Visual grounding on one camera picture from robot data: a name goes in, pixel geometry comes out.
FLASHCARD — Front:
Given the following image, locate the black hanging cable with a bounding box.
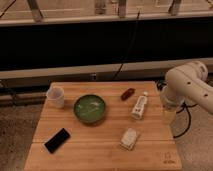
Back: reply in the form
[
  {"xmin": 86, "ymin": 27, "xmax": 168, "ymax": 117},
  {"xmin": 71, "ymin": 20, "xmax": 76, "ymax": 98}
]
[{"xmin": 112, "ymin": 10, "xmax": 141, "ymax": 81}]

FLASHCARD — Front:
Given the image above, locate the wooden board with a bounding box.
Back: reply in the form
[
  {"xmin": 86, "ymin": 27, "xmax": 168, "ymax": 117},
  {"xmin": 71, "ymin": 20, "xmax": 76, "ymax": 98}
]
[{"xmin": 24, "ymin": 82, "xmax": 182, "ymax": 171}]

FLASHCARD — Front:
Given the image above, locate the small brown block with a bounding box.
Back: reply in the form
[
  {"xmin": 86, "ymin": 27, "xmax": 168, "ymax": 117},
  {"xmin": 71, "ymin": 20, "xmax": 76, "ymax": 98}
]
[{"xmin": 121, "ymin": 88, "xmax": 135, "ymax": 101}]

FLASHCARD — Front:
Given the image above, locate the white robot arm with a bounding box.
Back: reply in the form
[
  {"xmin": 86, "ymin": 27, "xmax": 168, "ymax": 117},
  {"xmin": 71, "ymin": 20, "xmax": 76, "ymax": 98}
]
[{"xmin": 160, "ymin": 61, "xmax": 213, "ymax": 125}]

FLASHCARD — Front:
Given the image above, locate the black eraser block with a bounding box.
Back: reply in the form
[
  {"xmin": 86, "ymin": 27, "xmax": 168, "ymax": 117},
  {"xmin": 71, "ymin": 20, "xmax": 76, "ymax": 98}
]
[{"xmin": 44, "ymin": 128, "xmax": 70, "ymax": 153}]

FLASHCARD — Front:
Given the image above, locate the green bowl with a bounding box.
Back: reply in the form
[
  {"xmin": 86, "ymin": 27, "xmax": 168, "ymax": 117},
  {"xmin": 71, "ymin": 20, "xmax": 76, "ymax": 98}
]
[{"xmin": 73, "ymin": 94, "xmax": 106, "ymax": 124}]

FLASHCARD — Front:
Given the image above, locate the clear plastic cup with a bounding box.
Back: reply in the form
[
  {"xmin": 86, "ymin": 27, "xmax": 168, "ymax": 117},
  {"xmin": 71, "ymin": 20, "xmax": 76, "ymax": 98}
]
[{"xmin": 46, "ymin": 87, "xmax": 64, "ymax": 109}]

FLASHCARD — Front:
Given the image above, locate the black floor cable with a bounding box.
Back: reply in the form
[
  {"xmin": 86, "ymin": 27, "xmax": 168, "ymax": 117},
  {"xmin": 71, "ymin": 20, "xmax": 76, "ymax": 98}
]
[{"xmin": 156, "ymin": 80, "xmax": 198, "ymax": 139}]

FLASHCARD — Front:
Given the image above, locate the white tube bottle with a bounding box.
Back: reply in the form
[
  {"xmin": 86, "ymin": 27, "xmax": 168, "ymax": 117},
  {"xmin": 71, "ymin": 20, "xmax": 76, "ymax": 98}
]
[{"xmin": 132, "ymin": 92, "xmax": 148, "ymax": 120}]

